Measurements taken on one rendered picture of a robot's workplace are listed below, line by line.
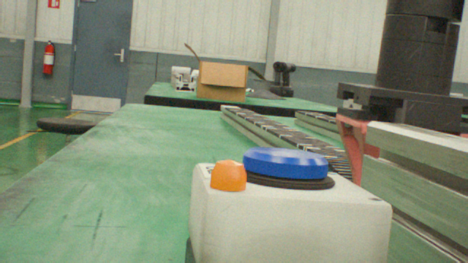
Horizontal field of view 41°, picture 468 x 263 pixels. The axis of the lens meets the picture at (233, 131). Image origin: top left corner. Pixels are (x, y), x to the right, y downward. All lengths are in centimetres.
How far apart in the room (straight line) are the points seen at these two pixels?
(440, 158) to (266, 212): 11
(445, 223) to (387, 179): 8
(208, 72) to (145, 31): 890
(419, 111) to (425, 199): 15
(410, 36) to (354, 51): 1142
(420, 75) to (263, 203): 25
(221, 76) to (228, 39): 888
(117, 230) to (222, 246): 17
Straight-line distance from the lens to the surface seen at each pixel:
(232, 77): 259
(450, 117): 49
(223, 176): 26
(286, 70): 400
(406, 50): 49
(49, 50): 1145
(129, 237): 41
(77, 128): 347
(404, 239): 37
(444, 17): 49
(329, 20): 1182
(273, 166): 28
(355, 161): 52
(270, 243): 26
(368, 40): 1199
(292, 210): 26
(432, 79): 49
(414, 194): 36
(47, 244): 39
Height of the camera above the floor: 89
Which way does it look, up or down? 5 degrees down
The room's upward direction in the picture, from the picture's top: 5 degrees clockwise
